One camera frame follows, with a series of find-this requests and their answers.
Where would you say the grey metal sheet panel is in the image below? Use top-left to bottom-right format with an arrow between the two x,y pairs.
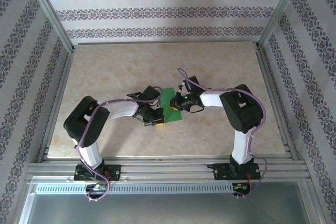
18,178 -> 322,224

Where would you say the small circuit board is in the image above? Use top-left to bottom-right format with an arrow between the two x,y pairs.
85,183 -> 109,193
232,182 -> 251,191

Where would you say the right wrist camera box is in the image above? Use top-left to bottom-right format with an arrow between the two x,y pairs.
183,76 -> 201,94

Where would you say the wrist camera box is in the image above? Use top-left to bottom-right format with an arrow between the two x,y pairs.
183,76 -> 201,94
141,85 -> 161,102

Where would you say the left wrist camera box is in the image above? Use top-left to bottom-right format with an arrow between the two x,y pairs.
141,85 -> 161,102

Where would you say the aluminium mounting rail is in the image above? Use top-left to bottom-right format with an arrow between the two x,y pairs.
26,155 -> 308,183

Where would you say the thin aluminium edge rail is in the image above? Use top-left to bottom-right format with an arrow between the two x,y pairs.
74,40 -> 259,47

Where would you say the slotted grey cable duct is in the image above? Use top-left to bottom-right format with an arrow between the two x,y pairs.
35,183 -> 307,195

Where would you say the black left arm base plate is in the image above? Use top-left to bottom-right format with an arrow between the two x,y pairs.
74,164 -> 122,182

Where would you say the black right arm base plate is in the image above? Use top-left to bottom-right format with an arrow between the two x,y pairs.
214,163 -> 261,182

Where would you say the aluminium side rail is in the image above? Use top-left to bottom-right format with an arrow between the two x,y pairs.
255,42 -> 299,161
36,47 -> 77,163

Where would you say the aluminium frame post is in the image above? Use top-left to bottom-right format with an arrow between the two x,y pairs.
23,0 -> 76,53
257,0 -> 308,51

